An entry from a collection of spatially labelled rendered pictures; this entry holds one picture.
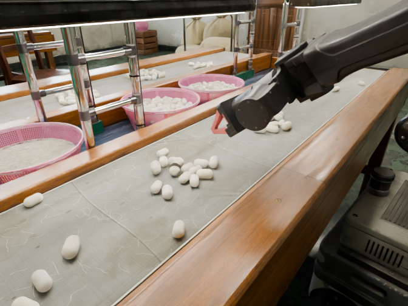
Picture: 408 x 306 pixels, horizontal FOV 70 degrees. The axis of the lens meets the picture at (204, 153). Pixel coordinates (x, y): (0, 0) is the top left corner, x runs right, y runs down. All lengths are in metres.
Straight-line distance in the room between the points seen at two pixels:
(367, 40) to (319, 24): 5.02
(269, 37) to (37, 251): 5.34
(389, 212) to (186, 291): 0.83
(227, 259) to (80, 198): 0.31
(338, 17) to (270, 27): 1.08
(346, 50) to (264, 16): 5.25
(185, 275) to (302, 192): 0.27
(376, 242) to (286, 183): 0.51
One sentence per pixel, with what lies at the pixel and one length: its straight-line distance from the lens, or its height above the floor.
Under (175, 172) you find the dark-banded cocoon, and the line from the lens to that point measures 0.61.
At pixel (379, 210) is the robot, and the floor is 0.47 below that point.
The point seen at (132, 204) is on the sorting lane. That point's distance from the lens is 0.56.
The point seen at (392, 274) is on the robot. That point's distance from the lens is 1.06.
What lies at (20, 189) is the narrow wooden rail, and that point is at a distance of 0.63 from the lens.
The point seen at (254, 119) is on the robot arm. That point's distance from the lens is 0.47.
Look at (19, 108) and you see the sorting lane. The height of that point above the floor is 0.74.
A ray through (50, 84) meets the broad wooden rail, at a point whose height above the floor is 0.76.
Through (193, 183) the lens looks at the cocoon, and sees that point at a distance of 0.57.
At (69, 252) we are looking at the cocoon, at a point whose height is 0.76.
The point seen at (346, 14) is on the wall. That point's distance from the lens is 5.32.
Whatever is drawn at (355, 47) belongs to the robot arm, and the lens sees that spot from 0.41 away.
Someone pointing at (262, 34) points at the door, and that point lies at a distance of 5.68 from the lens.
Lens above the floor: 1.07
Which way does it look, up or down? 28 degrees down
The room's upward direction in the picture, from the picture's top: straight up
